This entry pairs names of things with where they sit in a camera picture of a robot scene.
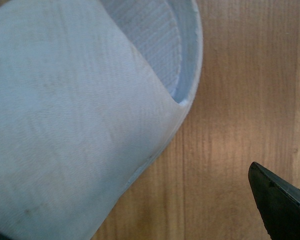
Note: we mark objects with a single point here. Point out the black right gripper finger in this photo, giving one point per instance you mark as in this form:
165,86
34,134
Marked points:
277,201

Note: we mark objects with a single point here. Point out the light blue slide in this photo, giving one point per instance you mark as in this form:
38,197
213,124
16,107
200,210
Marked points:
91,93

